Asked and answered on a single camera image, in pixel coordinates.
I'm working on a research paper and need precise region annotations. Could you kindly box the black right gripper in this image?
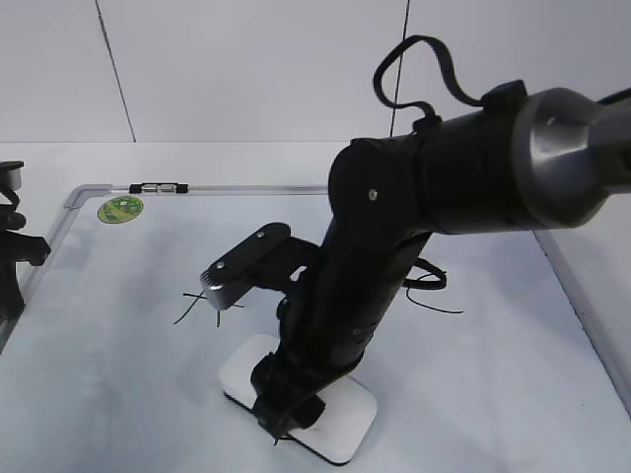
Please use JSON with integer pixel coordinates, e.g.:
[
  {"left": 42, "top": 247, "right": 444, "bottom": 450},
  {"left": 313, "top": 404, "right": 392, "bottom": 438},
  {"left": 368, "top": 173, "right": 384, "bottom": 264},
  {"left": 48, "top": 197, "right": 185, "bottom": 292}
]
[{"left": 250, "top": 233, "right": 430, "bottom": 437}]

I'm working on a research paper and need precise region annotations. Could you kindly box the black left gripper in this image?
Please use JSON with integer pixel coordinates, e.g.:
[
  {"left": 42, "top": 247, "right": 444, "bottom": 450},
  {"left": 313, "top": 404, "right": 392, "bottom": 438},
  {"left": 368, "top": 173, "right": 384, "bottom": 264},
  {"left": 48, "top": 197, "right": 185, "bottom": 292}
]
[{"left": 0, "top": 191, "right": 51, "bottom": 319}]

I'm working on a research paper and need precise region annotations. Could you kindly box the black silver board hanger clip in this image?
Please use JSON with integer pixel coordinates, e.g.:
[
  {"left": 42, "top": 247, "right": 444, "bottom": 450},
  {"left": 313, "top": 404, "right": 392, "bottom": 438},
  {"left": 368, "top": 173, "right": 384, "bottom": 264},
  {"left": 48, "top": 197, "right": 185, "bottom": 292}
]
[{"left": 128, "top": 182, "right": 188, "bottom": 194}]

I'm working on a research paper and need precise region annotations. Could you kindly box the white board with grey frame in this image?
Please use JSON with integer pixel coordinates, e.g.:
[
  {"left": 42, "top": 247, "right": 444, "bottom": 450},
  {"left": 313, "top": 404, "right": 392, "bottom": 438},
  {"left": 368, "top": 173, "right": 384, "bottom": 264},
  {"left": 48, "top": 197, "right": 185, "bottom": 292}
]
[{"left": 1, "top": 188, "right": 630, "bottom": 472}]

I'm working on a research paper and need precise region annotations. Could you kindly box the round green sticker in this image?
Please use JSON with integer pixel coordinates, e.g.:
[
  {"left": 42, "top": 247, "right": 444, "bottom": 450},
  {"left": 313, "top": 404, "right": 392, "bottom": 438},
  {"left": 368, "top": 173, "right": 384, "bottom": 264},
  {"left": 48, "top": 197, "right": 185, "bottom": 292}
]
[{"left": 97, "top": 195, "right": 144, "bottom": 225}]

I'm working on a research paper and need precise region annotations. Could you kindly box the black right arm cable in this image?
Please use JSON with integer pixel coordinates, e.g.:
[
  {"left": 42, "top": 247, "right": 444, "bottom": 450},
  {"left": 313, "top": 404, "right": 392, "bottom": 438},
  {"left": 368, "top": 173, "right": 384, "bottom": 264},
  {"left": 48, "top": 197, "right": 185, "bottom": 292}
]
[{"left": 373, "top": 34, "right": 494, "bottom": 122}]

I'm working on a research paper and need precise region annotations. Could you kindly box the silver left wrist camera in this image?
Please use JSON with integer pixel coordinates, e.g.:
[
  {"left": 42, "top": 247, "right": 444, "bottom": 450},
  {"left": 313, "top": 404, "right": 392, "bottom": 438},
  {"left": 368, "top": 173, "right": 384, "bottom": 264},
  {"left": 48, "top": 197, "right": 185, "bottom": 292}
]
[{"left": 0, "top": 161, "right": 24, "bottom": 191}]

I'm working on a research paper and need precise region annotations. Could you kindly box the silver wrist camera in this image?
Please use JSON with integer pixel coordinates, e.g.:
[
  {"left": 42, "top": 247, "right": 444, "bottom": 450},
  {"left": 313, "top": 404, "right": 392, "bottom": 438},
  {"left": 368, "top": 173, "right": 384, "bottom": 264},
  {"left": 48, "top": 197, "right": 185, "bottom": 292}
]
[
  {"left": 200, "top": 222, "right": 291, "bottom": 311},
  {"left": 0, "top": 161, "right": 24, "bottom": 191}
]

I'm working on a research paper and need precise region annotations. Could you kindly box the white board eraser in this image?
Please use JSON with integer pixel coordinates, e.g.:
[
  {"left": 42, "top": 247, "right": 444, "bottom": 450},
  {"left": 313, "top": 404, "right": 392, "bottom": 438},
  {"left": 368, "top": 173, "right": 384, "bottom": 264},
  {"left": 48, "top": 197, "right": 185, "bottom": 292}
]
[{"left": 219, "top": 334, "right": 377, "bottom": 466}]

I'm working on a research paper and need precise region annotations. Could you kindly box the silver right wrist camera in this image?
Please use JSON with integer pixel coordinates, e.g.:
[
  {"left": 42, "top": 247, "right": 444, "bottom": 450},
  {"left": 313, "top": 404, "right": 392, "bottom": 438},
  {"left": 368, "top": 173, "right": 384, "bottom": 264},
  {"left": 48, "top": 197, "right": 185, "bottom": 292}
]
[{"left": 200, "top": 222, "right": 291, "bottom": 311}]

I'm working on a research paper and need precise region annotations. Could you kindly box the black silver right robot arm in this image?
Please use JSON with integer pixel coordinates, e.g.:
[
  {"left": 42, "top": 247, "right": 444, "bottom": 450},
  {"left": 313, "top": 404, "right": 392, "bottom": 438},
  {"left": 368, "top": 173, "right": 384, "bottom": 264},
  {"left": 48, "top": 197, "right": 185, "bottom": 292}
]
[{"left": 251, "top": 81, "right": 630, "bottom": 438}]

